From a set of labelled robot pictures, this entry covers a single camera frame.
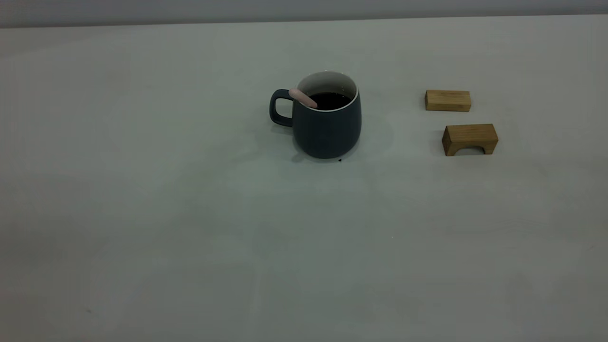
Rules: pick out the dark grey ceramic cup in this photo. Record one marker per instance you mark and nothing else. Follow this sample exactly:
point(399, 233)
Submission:
point(327, 130)

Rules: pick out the flat rectangular wooden block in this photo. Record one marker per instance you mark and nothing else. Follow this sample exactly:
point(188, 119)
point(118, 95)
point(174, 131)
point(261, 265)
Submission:
point(447, 100)

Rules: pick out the arched wooden block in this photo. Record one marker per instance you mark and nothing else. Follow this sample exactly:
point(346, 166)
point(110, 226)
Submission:
point(469, 135)

